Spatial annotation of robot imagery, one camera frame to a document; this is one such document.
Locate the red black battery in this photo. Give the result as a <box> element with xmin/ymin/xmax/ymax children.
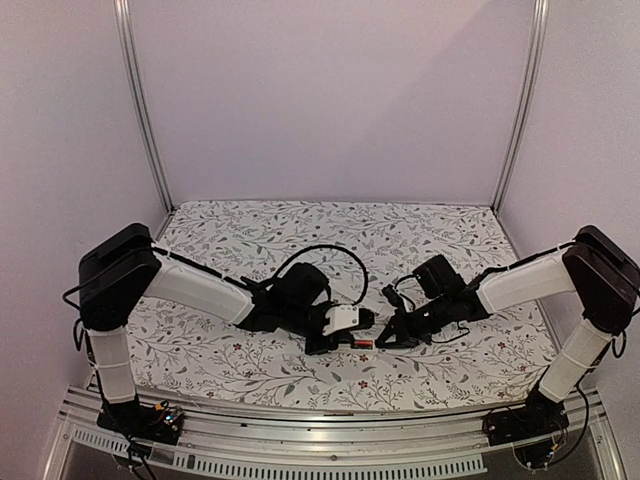
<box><xmin>353</xmin><ymin>340</ymin><xmax>374</xmax><ymax>349</ymax></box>

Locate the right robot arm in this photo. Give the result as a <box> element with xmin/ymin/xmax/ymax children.
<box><xmin>375</xmin><ymin>225</ymin><xmax>639</xmax><ymax>436</ymax></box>

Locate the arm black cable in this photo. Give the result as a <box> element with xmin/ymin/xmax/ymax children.
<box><xmin>62</xmin><ymin>244</ymin><xmax>370</xmax><ymax>311</ymax></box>
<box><xmin>394</xmin><ymin>239</ymin><xmax>640</xmax><ymax>351</ymax></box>

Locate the aluminium frame post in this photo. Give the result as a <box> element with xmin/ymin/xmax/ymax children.
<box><xmin>491</xmin><ymin>0</ymin><xmax>549</xmax><ymax>217</ymax></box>
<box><xmin>113</xmin><ymin>0</ymin><xmax>175</xmax><ymax>214</ymax></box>

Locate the floral patterned table mat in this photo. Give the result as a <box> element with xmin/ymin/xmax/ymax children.
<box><xmin>126</xmin><ymin>201</ymin><xmax>556</xmax><ymax>412</ymax></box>

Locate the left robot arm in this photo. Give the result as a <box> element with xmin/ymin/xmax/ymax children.
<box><xmin>78</xmin><ymin>223</ymin><xmax>359</xmax><ymax>434</ymax></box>

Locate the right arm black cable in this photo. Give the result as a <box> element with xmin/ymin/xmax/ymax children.
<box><xmin>394</xmin><ymin>239</ymin><xmax>640</xmax><ymax>351</ymax></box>

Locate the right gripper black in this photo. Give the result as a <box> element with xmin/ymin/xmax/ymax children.
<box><xmin>375</xmin><ymin>295</ymin><xmax>453</xmax><ymax>349</ymax></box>

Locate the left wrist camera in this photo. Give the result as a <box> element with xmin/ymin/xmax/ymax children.
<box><xmin>322</xmin><ymin>305</ymin><xmax>375</xmax><ymax>336</ymax></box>

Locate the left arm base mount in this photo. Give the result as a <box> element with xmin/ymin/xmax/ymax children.
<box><xmin>97</xmin><ymin>398</ymin><xmax>184</xmax><ymax>445</ymax></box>

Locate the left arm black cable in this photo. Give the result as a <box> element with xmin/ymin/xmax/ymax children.
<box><xmin>62</xmin><ymin>244</ymin><xmax>370</xmax><ymax>311</ymax></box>

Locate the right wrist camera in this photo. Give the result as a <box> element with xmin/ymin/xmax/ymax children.
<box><xmin>381</xmin><ymin>284</ymin><xmax>406</xmax><ymax>312</ymax></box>

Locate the left aluminium frame post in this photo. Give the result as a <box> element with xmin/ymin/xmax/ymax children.
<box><xmin>113</xmin><ymin>0</ymin><xmax>175</xmax><ymax>214</ymax></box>

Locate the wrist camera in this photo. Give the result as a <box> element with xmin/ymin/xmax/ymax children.
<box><xmin>381</xmin><ymin>284</ymin><xmax>406</xmax><ymax>312</ymax></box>
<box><xmin>322</xmin><ymin>305</ymin><xmax>375</xmax><ymax>336</ymax></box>

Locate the right aluminium frame post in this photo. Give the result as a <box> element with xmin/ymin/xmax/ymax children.
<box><xmin>491</xmin><ymin>0</ymin><xmax>549</xmax><ymax>217</ymax></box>

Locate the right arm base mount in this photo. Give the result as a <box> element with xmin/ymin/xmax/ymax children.
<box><xmin>482</xmin><ymin>401</ymin><xmax>569</xmax><ymax>446</ymax></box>

